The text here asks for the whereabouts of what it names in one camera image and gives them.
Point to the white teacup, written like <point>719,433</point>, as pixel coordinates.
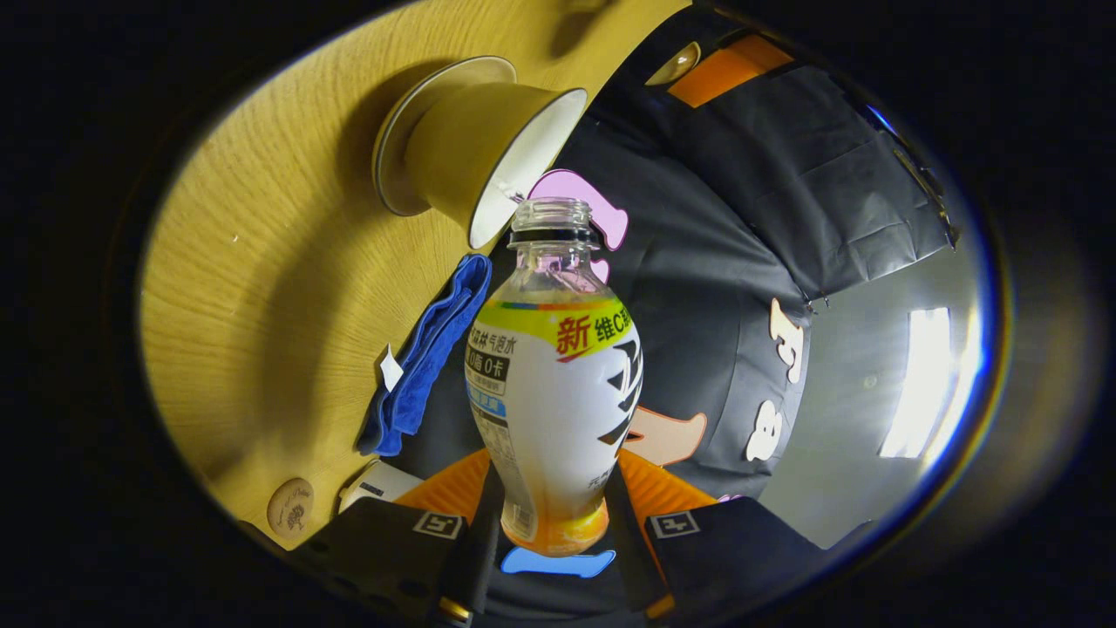
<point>471,148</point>

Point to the labelled plastic water bottle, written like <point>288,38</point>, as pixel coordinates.
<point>549,392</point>

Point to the black backdrop cloth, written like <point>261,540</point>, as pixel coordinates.
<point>741,262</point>

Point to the ceiling light panel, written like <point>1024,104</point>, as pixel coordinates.
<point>915,384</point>

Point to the white saucer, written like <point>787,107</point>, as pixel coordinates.
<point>397,148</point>

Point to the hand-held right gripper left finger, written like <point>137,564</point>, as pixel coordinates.
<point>475,558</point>

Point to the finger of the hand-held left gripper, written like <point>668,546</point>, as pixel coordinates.
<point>724,74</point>

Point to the blue towel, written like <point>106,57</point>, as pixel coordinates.
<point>427,366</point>

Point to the round cork coaster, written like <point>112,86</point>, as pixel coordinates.
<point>290,508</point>

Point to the white toaster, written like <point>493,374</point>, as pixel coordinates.
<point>384,481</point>

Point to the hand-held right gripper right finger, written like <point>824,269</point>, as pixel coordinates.
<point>628,558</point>

